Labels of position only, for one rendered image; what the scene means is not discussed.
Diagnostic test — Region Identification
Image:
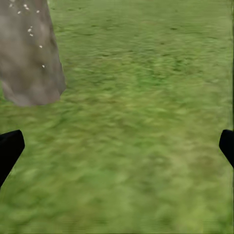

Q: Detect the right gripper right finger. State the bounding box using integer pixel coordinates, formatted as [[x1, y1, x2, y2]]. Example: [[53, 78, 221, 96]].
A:
[[219, 130, 234, 168]]

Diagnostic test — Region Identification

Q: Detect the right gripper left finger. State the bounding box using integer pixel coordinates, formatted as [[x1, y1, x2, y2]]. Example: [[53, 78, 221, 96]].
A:
[[0, 130, 25, 187]]

